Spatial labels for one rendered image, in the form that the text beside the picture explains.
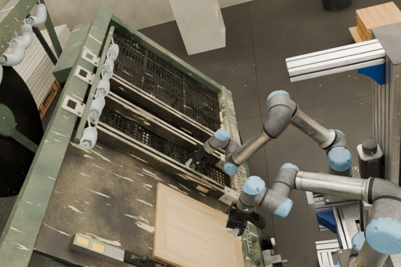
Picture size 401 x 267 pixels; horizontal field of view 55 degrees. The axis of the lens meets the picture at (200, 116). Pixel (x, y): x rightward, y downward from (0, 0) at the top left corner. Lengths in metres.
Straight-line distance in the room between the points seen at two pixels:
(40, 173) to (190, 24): 4.37
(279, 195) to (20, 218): 0.93
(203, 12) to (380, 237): 4.66
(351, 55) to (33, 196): 1.25
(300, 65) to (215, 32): 4.43
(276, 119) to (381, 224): 0.76
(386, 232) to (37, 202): 1.20
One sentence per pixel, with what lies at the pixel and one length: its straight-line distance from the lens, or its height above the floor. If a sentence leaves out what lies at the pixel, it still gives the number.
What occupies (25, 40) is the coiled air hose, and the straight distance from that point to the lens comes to 2.64.
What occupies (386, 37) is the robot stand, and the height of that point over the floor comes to 2.03.
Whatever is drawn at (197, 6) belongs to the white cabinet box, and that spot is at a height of 0.71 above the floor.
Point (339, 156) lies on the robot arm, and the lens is 2.10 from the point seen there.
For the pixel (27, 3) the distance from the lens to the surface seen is 2.88.
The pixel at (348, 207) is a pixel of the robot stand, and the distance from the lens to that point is 2.29.
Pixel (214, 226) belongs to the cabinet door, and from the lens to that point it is 2.22.
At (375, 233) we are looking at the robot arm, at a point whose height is 1.65.
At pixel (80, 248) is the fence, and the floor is 1.64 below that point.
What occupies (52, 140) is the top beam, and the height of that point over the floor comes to 1.89.
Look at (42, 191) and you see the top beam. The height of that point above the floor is 1.87.
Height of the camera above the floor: 2.80
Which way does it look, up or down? 37 degrees down
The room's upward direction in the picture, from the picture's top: 21 degrees counter-clockwise
